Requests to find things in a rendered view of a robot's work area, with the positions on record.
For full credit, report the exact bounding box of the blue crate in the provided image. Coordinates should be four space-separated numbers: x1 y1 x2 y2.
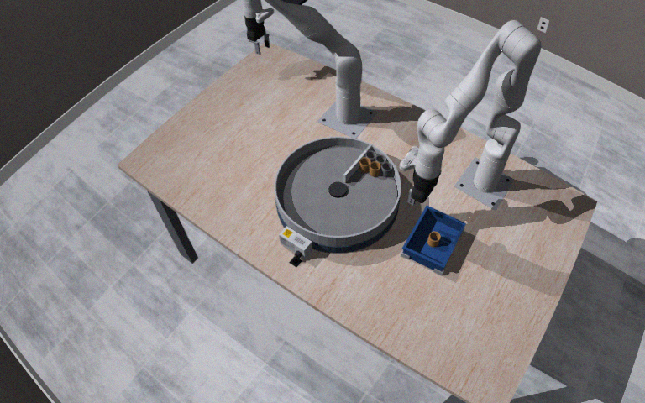
402 205 466 271

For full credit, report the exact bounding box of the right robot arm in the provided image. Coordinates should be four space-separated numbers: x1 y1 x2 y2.
265 0 362 125

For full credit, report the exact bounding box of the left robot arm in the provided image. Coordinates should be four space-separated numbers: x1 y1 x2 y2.
417 20 541 193

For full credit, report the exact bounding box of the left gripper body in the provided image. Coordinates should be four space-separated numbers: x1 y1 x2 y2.
400 146 442 203

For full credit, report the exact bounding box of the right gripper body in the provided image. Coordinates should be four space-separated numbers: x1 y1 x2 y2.
244 4 274 41

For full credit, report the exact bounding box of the bronze bushing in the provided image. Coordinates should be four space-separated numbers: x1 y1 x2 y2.
370 162 380 177
427 232 441 247
359 158 370 173

